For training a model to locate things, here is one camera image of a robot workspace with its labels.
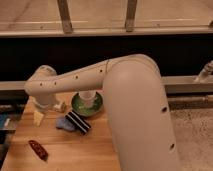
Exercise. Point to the white ceramic cup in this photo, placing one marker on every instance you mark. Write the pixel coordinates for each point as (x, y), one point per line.
(87, 97)

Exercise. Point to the wooden cutting board table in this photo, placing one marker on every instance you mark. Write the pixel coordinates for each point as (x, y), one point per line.
(67, 151)

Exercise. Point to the dark red pepper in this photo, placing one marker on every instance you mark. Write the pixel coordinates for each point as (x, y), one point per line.
(38, 149)

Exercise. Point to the black white striped block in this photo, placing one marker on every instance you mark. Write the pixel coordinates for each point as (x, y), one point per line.
(78, 122)

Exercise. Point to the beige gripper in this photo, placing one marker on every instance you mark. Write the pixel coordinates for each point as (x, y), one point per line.
(41, 108)

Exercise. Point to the left metal post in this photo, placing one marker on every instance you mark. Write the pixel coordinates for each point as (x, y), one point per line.
(65, 16)

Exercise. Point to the right metal post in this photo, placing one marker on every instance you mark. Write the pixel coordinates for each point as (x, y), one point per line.
(130, 15)

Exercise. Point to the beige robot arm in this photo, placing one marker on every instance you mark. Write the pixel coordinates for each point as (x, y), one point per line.
(135, 100)

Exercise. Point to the blue cloth piece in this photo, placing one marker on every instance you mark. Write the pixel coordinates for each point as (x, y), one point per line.
(63, 123)

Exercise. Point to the metal post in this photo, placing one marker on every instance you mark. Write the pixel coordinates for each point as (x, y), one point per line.
(130, 15)
(65, 16)

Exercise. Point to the green ceramic plate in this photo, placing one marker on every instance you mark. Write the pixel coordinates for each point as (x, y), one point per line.
(79, 107)

